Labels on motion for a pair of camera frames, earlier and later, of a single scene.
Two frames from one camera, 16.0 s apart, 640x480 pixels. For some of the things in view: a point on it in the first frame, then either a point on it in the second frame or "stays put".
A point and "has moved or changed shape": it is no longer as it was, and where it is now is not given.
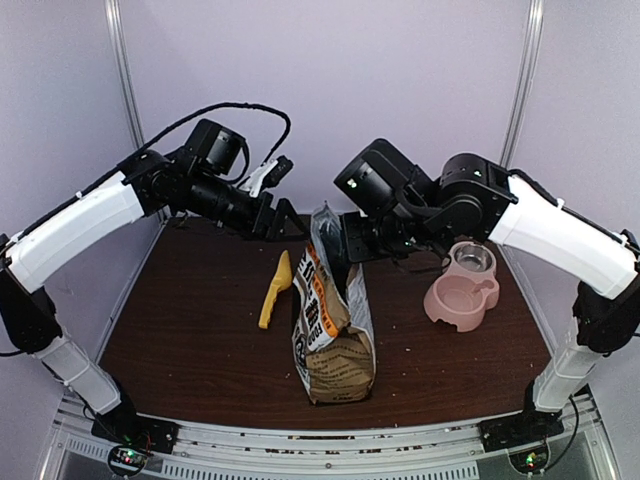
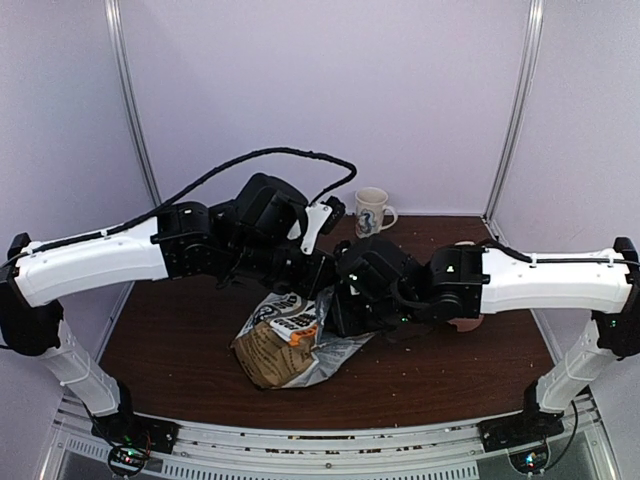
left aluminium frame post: [119, 49] stays put
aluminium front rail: [422, 452] stays put
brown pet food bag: [332, 325] has moved or changed shape
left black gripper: [259, 230] to [314, 281]
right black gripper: [356, 249] to [345, 324]
